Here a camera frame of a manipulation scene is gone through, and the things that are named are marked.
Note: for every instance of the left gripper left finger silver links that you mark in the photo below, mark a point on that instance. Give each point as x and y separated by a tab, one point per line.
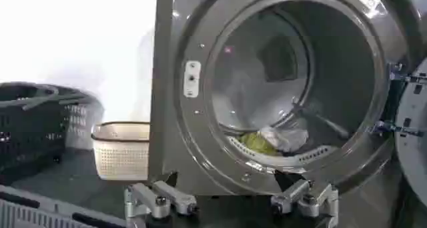
156	199

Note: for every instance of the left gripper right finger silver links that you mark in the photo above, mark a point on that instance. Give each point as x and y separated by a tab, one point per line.
310	199

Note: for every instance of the white perforated laundry basket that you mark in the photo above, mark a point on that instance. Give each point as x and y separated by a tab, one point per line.
121	152

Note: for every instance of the grey dryer with round opening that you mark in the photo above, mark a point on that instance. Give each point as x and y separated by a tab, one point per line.
187	142

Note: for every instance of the white cloth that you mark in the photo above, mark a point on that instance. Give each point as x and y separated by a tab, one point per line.
287	138

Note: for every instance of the yellow-green cloth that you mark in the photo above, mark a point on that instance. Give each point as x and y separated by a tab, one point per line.
257	144

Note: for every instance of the round dryer door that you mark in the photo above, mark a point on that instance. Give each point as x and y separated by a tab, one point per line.
413	142

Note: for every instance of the white door latch plate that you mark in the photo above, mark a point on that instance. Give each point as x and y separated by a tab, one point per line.
191	79

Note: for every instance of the grey slotted laundry basket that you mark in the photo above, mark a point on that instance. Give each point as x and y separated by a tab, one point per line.
30	212

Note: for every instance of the black laundry basket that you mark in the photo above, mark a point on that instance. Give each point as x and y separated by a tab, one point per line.
30	129

